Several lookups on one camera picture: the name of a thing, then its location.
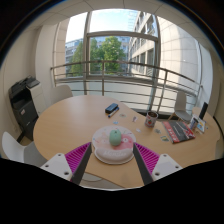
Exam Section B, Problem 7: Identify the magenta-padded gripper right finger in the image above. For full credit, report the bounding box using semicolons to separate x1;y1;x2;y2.
132;142;184;186

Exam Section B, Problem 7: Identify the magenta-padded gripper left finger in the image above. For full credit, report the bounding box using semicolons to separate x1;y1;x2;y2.
40;142;93;186

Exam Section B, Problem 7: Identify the mint green computer mouse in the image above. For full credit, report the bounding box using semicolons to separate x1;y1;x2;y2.
109;129;123;147

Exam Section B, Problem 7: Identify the pink cartoon print mouse pad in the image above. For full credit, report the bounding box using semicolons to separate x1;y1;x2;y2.
91;125;137;166

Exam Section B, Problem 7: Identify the strawberry print mug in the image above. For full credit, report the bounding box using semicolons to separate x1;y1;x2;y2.
144;110;159;128

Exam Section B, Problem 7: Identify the red and black magazine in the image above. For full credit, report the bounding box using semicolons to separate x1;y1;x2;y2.
162;120;197;144

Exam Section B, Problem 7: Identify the small printed cup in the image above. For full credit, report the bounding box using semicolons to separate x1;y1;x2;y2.
189;116;199;131

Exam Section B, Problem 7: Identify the black whiteboard eraser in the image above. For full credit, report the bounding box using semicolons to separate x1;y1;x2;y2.
104;102;119;114

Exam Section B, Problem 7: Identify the light blue printed booklet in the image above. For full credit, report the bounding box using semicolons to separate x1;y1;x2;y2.
196;118;208;134

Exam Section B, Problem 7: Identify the white chair with wooden legs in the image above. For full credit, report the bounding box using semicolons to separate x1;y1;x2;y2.
0;130;49;168

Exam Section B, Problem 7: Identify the black and white office printer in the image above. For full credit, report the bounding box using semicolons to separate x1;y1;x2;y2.
8;75;48;141

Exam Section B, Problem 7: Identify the black upright device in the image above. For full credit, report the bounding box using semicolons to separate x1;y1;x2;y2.
198;101;209;121

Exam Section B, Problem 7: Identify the metal balcony railing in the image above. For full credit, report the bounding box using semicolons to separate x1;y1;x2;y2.
50;59;204;114

